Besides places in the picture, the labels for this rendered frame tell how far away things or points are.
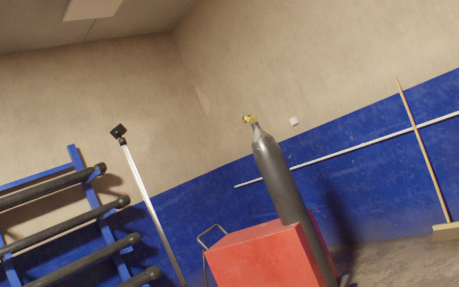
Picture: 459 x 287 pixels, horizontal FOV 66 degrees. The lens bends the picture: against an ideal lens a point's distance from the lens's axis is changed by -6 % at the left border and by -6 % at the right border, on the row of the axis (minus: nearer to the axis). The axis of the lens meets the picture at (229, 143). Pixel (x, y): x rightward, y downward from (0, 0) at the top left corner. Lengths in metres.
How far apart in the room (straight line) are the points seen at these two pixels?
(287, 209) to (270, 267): 0.46
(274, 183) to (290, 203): 0.19
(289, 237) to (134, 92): 2.89
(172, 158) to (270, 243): 2.29
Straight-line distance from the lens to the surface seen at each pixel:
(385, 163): 3.79
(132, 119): 4.69
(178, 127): 4.95
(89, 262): 3.85
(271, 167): 2.77
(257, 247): 2.91
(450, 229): 3.66
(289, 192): 2.79
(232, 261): 3.06
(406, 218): 3.94
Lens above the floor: 1.42
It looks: 2 degrees up
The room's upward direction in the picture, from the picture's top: 23 degrees counter-clockwise
